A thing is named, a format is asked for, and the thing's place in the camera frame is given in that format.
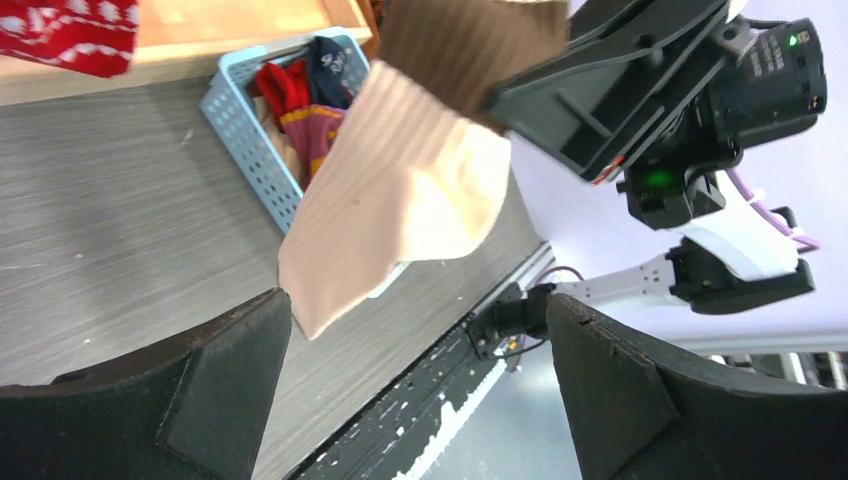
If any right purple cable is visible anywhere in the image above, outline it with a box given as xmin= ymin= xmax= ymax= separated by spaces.
xmin=725 ymin=168 xmax=823 ymax=253

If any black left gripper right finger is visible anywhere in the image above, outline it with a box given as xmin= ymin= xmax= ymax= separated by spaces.
xmin=547 ymin=294 xmax=847 ymax=479

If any navy sock with white cuff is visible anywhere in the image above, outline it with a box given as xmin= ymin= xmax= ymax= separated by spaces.
xmin=306 ymin=36 xmax=353 ymax=109

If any red santa sock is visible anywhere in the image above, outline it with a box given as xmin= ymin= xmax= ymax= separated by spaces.
xmin=248 ymin=58 xmax=312 ymax=130

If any purple striped sock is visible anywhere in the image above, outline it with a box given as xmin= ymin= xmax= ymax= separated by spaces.
xmin=279 ymin=104 xmax=347 ymax=189

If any light blue plastic basket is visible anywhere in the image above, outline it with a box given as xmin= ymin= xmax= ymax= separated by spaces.
xmin=198 ymin=26 xmax=412 ymax=301

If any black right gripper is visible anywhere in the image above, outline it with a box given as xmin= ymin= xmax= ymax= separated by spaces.
xmin=486 ymin=0 xmax=738 ymax=186

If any wooden hanger stand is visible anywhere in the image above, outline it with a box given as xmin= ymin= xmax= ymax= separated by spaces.
xmin=1 ymin=0 xmax=379 ymax=105

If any red snowflake sock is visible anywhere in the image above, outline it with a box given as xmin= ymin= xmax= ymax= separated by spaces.
xmin=1 ymin=0 xmax=140 ymax=78

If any striped beige sock front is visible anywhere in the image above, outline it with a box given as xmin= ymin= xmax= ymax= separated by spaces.
xmin=253 ymin=97 xmax=306 ymax=187

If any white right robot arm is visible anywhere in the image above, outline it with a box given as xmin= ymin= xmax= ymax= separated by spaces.
xmin=486 ymin=1 xmax=828 ymax=339

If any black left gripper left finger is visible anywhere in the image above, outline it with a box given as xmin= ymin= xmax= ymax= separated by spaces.
xmin=1 ymin=288 xmax=292 ymax=479

